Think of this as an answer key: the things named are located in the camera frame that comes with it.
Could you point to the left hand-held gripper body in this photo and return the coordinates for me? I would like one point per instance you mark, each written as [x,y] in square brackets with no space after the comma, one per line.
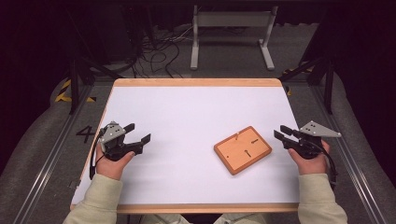
[115,146]

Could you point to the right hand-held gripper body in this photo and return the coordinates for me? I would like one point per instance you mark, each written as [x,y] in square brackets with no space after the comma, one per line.
[306,144]

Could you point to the orange wooden board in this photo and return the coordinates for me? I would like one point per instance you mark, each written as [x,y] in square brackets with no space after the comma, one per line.
[243,151]

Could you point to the person's right hand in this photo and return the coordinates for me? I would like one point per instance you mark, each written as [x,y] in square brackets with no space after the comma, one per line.
[309,165]

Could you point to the person's left hand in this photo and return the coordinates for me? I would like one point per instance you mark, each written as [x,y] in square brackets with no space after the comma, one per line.
[112,168]

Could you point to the black metal stand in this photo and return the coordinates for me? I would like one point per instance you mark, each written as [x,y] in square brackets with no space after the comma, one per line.
[74,81]
[328,84]

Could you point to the yellow black hazard tape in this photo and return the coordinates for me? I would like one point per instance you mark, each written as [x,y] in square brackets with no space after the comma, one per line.
[63,93]

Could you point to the person's legs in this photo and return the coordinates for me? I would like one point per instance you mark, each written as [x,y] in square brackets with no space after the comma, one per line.
[168,219]

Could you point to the white metal stand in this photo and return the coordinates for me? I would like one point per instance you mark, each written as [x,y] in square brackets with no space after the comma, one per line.
[232,19]

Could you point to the aluminium floor rail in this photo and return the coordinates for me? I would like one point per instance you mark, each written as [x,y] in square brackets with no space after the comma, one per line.
[53,155]
[345,155]

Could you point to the grey table bracket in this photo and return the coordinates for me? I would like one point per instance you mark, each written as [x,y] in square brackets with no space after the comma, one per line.
[73,184]

